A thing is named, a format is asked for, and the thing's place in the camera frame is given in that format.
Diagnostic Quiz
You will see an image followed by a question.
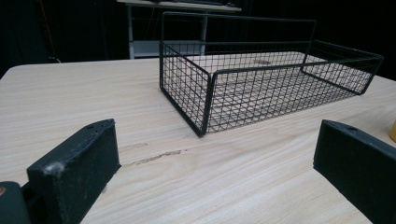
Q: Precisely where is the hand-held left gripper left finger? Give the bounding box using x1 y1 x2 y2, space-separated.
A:
26 118 122 224

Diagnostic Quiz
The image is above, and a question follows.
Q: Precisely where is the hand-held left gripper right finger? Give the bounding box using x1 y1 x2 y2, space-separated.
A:
313 119 396 224

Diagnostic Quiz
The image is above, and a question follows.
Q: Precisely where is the black wire mesh basket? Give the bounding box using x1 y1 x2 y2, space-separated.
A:
159 11 385 138

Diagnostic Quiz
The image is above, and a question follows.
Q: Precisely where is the yellow object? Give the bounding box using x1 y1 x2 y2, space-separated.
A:
388 120 396 143

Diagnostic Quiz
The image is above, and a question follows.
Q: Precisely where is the white shelf unit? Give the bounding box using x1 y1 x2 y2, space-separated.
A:
116 0 243 60

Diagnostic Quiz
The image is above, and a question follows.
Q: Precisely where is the orange cable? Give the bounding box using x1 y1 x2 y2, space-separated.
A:
36 0 61 63

